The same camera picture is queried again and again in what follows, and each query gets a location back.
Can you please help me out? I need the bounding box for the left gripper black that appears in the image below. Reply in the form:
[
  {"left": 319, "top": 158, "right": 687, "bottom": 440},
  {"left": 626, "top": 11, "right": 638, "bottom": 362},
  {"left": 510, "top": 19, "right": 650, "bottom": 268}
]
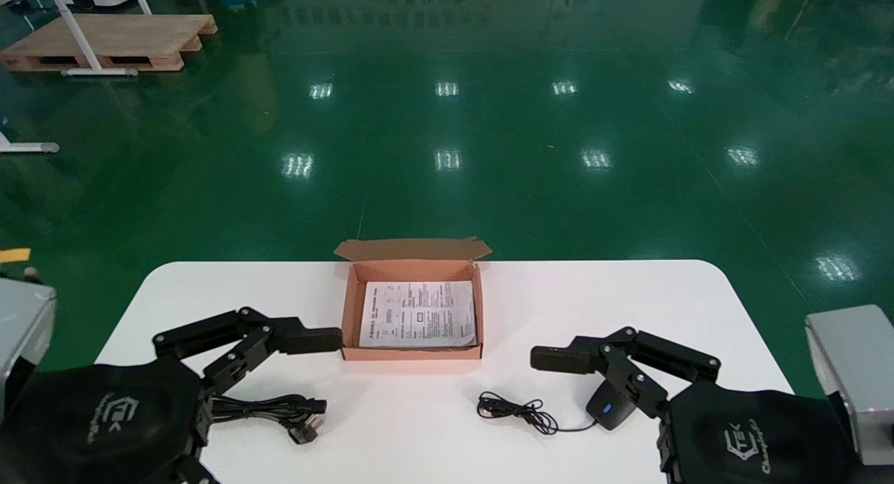
[{"left": 0, "top": 307, "right": 344, "bottom": 484}]

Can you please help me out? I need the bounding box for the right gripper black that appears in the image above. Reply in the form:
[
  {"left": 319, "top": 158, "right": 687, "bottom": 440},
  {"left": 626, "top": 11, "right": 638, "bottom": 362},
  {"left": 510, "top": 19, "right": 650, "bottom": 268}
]
[{"left": 529, "top": 326, "right": 867, "bottom": 484}]

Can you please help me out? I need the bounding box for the black wired computer mouse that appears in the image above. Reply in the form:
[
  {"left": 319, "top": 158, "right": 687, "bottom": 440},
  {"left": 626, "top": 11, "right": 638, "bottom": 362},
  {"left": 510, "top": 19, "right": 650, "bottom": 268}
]
[{"left": 478, "top": 390, "right": 638, "bottom": 436}]

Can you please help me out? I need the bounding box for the black power cable with plug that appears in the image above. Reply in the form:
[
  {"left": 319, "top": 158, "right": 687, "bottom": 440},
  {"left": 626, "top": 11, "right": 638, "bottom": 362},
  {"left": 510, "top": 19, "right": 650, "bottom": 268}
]
[{"left": 210, "top": 394, "right": 328, "bottom": 446}]

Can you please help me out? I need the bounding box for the brown cardboard storage box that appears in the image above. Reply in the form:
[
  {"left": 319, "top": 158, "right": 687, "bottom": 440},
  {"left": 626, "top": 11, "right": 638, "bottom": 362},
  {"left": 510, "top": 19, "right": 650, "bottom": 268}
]
[{"left": 334, "top": 237, "right": 493, "bottom": 361}]

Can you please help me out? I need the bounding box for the white printed instruction sheet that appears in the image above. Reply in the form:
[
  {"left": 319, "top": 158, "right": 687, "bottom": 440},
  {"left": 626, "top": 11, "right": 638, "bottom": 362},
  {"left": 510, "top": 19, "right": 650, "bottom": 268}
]
[{"left": 359, "top": 281, "right": 478, "bottom": 349}]

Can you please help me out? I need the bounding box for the white desk foot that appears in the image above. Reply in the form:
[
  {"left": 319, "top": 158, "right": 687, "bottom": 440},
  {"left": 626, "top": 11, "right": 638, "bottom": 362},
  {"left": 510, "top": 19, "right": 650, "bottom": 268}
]
[{"left": 0, "top": 131, "right": 60, "bottom": 154}]

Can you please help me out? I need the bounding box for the large wooden pallet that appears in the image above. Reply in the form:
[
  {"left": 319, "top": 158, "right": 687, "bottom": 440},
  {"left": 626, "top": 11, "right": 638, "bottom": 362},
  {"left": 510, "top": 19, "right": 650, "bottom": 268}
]
[{"left": 0, "top": 14, "right": 218, "bottom": 73}]

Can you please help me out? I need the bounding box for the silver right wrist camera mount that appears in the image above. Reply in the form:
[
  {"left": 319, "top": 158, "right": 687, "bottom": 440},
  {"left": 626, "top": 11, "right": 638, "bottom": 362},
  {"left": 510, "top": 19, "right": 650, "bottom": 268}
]
[{"left": 805, "top": 305, "right": 894, "bottom": 466}]

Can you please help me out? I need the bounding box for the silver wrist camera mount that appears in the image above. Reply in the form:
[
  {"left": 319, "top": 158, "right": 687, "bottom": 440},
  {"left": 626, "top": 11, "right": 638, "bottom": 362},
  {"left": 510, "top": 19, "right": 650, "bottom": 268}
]
[
  {"left": 0, "top": 278, "right": 58, "bottom": 404},
  {"left": 805, "top": 305, "right": 894, "bottom": 466}
]

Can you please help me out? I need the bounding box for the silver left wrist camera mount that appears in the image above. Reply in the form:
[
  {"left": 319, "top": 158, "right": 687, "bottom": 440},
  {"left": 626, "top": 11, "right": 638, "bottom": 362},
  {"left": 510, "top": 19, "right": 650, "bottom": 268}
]
[{"left": 0, "top": 278, "right": 58, "bottom": 404}]

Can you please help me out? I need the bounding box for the white desk frame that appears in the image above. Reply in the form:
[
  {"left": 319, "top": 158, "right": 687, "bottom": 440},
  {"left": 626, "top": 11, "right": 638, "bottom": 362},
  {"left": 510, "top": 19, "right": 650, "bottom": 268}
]
[{"left": 0, "top": 0, "right": 152, "bottom": 77}]

